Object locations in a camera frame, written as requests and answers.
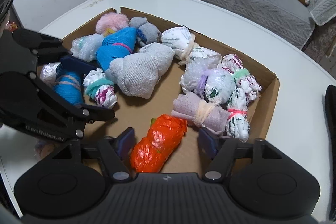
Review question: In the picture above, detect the black cloth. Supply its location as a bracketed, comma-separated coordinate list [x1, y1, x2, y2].
[325, 84, 336, 135]

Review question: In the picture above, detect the blue knit roll tan tie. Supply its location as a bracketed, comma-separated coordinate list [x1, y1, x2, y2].
[54, 68, 84, 106]

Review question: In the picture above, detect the clear silver plastic bundle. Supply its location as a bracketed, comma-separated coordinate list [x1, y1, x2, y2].
[39, 62, 62, 88]

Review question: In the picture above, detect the bubble wrap bundle purple tie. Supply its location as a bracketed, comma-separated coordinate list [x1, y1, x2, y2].
[181, 61, 237, 105]

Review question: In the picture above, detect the white magenta bag mint tie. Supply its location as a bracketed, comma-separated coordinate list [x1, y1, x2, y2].
[220, 54, 263, 101]

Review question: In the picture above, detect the lavender cloth roll cream tie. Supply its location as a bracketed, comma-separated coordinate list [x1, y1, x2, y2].
[172, 93, 229, 135]

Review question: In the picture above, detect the pink fluffy ball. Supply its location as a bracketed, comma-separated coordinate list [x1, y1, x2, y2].
[95, 13, 130, 36]

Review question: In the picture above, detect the blue sock bundle pink tie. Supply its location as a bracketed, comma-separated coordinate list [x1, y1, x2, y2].
[95, 27, 138, 71]

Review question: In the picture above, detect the white mask bundle beige tie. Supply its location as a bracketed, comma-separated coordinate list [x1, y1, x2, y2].
[161, 25, 223, 66]

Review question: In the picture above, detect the small grey sock roll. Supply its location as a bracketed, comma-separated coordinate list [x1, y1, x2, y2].
[129, 17, 162, 46]

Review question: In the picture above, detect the white magenta bag teal tie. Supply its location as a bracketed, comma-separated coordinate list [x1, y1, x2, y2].
[83, 68, 118, 109]

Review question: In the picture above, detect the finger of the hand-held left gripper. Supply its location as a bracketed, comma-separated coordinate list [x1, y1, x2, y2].
[12, 28, 97, 75]
[30, 72, 116, 136]

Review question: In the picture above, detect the white green bag pink tie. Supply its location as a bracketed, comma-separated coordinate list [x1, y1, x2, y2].
[226, 88, 250, 142]

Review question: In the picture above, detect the large grey sock bundle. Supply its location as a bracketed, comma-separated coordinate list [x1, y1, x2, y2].
[110, 43, 175, 98]

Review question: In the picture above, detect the orange plastic bag bundle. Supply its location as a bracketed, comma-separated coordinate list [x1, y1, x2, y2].
[129, 114, 188, 173]

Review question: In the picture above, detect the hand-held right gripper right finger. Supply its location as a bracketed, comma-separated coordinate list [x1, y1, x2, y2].
[198, 127, 282, 183]

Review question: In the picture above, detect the shallow cardboard box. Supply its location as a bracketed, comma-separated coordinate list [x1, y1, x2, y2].
[37, 6, 280, 174]

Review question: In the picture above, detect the grey quilted sofa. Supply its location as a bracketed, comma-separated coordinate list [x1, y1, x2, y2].
[140, 0, 336, 50]

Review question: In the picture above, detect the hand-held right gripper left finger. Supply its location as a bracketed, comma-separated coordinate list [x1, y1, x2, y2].
[54, 127, 136, 183]

